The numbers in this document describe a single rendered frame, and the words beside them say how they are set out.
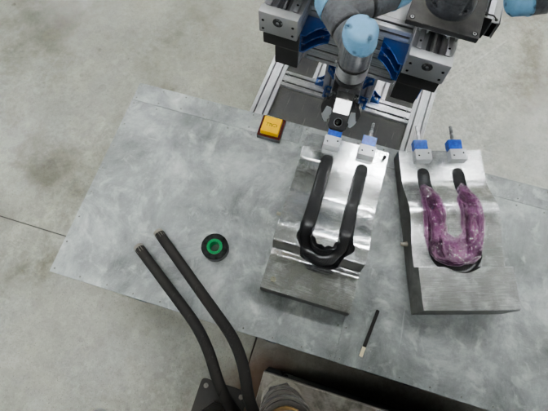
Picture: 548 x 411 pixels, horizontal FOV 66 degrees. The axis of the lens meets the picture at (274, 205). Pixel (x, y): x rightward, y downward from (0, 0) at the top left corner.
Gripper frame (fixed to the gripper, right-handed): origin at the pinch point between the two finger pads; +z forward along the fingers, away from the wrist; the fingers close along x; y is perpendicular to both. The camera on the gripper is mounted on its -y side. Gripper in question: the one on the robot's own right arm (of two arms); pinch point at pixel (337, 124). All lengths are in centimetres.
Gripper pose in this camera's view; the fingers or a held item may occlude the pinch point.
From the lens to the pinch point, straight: 123.9
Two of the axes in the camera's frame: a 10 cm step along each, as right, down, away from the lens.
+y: 2.9, -9.0, 3.2
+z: 0.0, 3.4, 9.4
